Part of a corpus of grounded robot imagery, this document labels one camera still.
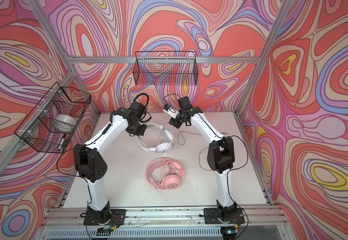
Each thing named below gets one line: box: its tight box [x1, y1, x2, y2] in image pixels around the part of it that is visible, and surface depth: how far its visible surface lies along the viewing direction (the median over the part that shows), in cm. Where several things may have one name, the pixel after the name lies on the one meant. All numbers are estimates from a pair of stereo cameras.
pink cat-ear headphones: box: [146, 157, 186, 191], surface depth 81 cm
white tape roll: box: [50, 114, 77, 133], surface depth 74 cm
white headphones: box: [136, 123, 175, 154], surface depth 84 cm
